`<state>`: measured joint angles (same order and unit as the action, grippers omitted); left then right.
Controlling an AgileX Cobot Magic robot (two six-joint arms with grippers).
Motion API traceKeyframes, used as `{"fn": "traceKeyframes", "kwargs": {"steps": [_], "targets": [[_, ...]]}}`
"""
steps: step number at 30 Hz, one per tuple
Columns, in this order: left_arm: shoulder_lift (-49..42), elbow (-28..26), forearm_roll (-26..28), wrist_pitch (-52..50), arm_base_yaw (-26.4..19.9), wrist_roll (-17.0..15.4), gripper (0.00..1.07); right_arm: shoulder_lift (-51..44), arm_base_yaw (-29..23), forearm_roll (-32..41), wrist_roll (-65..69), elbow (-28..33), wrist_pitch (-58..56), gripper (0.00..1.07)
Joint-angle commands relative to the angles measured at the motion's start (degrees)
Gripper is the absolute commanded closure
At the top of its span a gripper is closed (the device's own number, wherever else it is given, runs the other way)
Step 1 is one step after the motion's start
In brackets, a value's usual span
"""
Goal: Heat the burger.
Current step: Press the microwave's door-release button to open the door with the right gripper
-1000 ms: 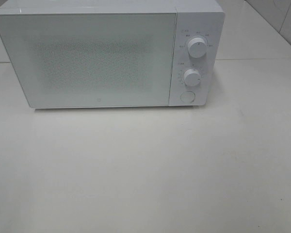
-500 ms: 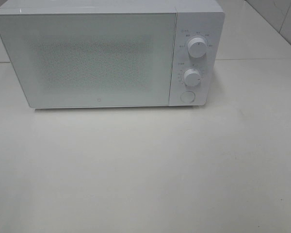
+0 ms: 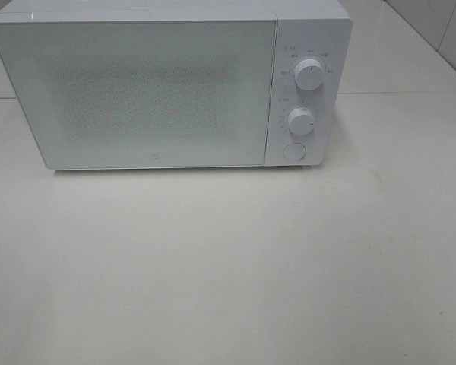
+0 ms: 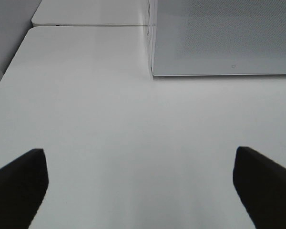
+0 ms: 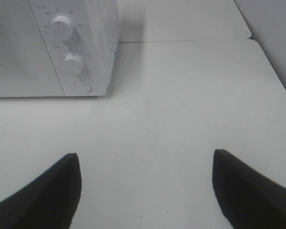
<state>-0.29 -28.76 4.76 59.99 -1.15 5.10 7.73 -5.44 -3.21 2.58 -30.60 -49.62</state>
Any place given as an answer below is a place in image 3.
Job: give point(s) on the round white door button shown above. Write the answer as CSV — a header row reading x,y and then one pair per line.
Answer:
x,y
294,152

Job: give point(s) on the white timer knob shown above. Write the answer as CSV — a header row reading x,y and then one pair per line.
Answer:
x,y
301,121

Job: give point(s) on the white microwave door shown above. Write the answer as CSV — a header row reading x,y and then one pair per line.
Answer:
x,y
136,95

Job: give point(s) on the upper white power knob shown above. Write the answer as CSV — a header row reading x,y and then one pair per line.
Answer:
x,y
309,73

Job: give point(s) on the white microwave oven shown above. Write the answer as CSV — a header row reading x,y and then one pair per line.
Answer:
x,y
303,28

